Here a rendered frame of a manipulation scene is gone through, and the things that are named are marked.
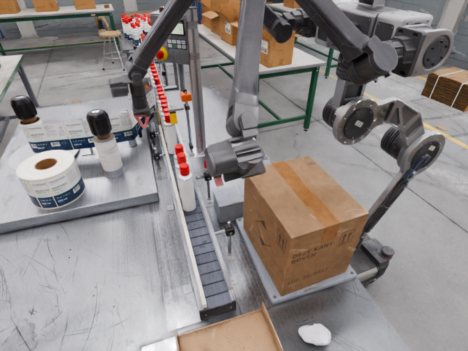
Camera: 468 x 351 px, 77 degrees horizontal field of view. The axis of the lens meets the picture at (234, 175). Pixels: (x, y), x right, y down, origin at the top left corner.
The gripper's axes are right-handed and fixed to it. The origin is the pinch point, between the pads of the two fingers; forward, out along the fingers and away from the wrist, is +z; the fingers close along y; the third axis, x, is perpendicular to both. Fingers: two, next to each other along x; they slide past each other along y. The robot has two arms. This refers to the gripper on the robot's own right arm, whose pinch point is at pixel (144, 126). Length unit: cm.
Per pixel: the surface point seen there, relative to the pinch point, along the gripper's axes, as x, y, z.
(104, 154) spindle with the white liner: -17.5, 5.0, 7.8
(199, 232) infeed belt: 12, 48, 19
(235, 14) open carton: 129, -260, 1
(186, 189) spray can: 10.5, 36.8, 8.1
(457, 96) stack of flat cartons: 394, -136, 84
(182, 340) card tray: 0, 80, 24
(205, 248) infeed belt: 12, 56, 19
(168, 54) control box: 15.2, -13.9, -24.7
